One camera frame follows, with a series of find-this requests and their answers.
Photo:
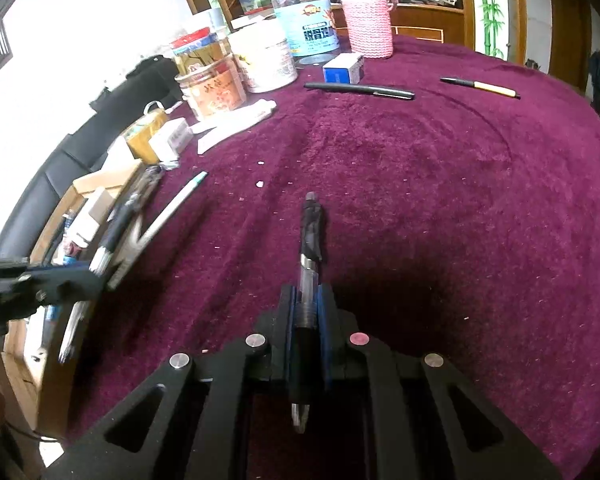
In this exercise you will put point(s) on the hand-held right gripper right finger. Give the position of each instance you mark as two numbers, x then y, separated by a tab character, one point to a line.
325	320

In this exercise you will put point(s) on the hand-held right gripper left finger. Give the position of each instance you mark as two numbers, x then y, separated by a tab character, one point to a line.
286	320

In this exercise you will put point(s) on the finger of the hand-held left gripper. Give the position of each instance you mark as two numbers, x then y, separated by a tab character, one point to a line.
60	282

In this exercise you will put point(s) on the slim black pen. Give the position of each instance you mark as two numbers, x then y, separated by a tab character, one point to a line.
117	225

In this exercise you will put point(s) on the clear black gel pen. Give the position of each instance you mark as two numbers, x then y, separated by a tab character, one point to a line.
307	240

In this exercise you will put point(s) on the cardboard box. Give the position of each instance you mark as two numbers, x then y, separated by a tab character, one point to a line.
110	175

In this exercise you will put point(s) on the black leather chair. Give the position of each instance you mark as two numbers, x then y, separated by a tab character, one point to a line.
55	175

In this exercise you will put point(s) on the brown packing tape roll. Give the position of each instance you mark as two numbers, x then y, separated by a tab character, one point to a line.
142	135

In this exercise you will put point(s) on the purple tablecloth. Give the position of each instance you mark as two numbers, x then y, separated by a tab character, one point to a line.
430	185

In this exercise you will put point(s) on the strawberry print tube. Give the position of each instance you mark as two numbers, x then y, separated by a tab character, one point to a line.
240	115

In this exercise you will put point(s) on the black fountain pen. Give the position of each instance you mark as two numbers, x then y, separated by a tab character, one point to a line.
360	90

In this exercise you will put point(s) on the orange label clear jar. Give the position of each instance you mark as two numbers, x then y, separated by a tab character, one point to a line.
212	92

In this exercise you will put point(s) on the blue white small box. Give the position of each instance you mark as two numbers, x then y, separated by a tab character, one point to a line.
342	69

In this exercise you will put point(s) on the white jar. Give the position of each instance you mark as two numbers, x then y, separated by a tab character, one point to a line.
265	60

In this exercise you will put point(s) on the red lid patterned jar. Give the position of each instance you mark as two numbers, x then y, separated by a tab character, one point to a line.
200	47

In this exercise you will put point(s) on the yellow black ballpoint pen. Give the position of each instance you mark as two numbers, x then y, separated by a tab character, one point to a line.
485	86

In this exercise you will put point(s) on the blue label plastic jar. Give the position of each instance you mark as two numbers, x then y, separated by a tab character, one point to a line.
305	25

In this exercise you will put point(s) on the pink knitted bottle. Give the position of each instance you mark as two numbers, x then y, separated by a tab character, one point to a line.
367	20

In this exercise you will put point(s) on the wooden cabinet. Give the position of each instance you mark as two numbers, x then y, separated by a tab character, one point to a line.
430	20

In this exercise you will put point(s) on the bamboo painting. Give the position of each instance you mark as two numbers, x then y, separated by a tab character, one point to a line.
492	5

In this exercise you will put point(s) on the wooden door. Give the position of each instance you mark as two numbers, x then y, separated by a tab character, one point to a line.
570	35

